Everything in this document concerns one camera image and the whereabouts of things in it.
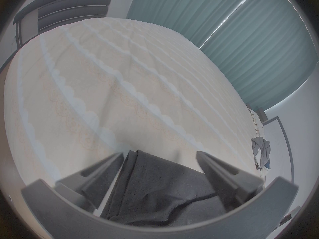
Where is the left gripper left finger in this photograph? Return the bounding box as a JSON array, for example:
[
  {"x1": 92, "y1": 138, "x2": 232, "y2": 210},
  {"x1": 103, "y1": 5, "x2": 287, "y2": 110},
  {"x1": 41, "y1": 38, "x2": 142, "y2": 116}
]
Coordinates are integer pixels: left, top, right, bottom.
[{"x1": 56, "y1": 152, "x2": 124, "y2": 208}]

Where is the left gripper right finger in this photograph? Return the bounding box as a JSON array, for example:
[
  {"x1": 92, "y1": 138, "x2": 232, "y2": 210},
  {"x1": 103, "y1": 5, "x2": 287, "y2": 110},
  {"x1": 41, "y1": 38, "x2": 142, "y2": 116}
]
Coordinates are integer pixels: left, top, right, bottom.
[{"x1": 196, "y1": 151, "x2": 265, "y2": 212}]

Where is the black T-shirt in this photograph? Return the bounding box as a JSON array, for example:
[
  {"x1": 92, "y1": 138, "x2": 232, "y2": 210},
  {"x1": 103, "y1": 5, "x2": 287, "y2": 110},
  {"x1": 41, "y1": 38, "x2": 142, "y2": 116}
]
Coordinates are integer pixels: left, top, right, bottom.
[{"x1": 100, "y1": 150, "x2": 232, "y2": 227}]

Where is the pile of clothes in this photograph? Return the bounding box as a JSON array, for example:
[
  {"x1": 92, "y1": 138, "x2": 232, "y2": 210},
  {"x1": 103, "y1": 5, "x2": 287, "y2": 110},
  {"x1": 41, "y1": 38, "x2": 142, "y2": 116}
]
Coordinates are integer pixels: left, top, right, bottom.
[{"x1": 251, "y1": 136, "x2": 271, "y2": 177}]

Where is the bed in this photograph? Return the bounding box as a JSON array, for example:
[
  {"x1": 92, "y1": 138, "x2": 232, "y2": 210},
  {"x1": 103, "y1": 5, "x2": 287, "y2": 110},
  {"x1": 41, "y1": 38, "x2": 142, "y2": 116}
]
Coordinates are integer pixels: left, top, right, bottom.
[{"x1": 4, "y1": 16, "x2": 296, "y2": 223}]

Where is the white printed pillow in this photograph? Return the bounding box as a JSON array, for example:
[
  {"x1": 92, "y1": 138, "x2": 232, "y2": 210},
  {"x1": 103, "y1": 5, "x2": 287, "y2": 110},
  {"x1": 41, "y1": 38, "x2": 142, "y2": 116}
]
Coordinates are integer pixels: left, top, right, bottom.
[{"x1": 249, "y1": 109, "x2": 265, "y2": 139}]

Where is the grey bedside table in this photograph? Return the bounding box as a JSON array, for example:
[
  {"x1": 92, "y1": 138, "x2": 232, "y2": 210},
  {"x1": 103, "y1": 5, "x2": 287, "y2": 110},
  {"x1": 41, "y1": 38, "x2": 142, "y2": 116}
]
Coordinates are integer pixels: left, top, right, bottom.
[{"x1": 245, "y1": 103, "x2": 268, "y2": 122}]

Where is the blue-green curtain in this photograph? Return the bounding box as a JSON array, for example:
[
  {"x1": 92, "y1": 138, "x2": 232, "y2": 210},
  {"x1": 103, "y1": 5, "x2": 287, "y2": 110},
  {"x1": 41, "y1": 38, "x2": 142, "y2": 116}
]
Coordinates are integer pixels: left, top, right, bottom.
[
  {"x1": 126, "y1": 0, "x2": 263, "y2": 48},
  {"x1": 199, "y1": 0, "x2": 319, "y2": 111}
]

